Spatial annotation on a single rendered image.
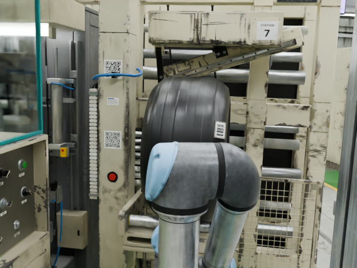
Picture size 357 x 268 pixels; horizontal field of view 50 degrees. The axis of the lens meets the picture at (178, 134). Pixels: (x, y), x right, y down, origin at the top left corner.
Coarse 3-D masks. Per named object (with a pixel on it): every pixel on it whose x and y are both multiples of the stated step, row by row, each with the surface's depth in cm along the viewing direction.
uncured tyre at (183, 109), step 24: (168, 96) 142; (192, 96) 141; (216, 96) 141; (144, 120) 142; (168, 120) 136; (192, 120) 135; (216, 120) 136; (144, 144) 138; (144, 168) 139; (144, 192) 145
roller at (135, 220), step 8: (136, 216) 156; (144, 216) 156; (152, 216) 156; (128, 224) 156; (136, 224) 155; (144, 224) 155; (152, 224) 154; (200, 224) 151; (208, 224) 151; (208, 232) 151
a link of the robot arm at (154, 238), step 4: (156, 228) 101; (156, 232) 98; (152, 236) 98; (156, 236) 98; (152, 240) 98; (156, 240) 98; (152, 244) 98; (156, 244) 98; (156, 248) 98; (156, 252) 98
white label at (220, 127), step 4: (216, 124) 135; (220, 124) 135; (224, 124) 135; (216, 128) 134; (220, 128) 135; (224, 128) 135; (216, 132) 134; (220, 132) 134; (224, 132) 135; (216, 136) 134; (220, 136) 134; (224, 136) 134
